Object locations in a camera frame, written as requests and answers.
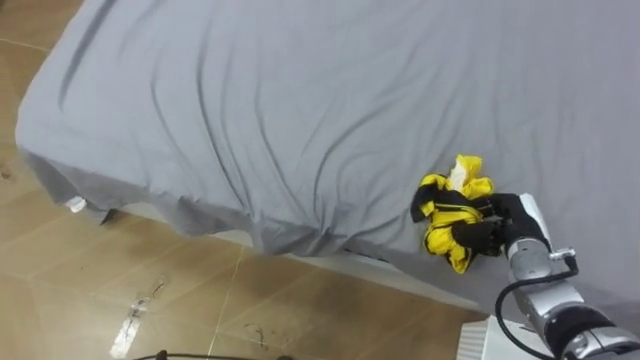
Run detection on yellow and black garment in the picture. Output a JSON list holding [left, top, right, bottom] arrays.
[[409, 153, 496, 275]]

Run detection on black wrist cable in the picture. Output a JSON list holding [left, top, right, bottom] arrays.
[[494, 247, 580, 360]]

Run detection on grey bed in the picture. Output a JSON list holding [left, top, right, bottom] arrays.
[[14, 0, 640, 331]]

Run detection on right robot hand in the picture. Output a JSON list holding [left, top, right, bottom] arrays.
[[452, 192, 554, 259]]

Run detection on white laundry basket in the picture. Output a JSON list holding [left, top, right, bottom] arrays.
[[455, 315, 551, 360]]

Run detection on black floor cable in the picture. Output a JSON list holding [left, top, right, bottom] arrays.
[[132, 349, 296, 360]]

